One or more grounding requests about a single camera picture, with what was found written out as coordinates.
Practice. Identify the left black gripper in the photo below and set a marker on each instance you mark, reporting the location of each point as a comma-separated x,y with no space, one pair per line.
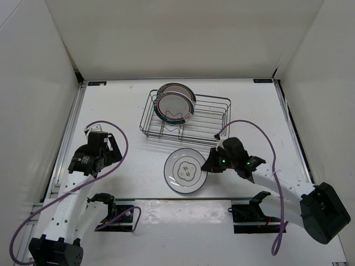
115,154

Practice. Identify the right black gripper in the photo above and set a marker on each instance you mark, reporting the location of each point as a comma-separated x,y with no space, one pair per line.
210,164

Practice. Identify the white plate with flower motif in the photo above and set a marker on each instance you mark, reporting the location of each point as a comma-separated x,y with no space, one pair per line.
182,171

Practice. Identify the green red rimmed plate front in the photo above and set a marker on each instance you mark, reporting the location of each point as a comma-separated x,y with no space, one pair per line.
174,108

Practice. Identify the green red rimmed plate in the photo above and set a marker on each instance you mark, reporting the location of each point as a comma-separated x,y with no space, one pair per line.
179,88
174,108

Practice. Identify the green red rimmed plate back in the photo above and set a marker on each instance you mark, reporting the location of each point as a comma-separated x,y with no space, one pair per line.
179,88

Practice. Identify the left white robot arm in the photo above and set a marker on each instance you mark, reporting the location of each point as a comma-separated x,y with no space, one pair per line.
77,214

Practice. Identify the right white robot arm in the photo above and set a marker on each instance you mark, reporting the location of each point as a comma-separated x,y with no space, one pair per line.
316,208

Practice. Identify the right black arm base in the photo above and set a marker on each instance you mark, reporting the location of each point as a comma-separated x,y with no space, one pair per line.
247,221

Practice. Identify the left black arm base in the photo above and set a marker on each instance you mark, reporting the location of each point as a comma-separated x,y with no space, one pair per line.
126,220

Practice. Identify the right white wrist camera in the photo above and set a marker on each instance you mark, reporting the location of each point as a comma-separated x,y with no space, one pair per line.
220,141

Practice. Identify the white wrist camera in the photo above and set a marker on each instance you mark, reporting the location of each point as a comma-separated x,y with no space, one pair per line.
220,141
95,127

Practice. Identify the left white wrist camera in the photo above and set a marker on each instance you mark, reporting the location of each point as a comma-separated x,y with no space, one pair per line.
95,127

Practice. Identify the metal wire dish rack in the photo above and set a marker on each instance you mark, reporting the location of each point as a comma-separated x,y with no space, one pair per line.
211,114

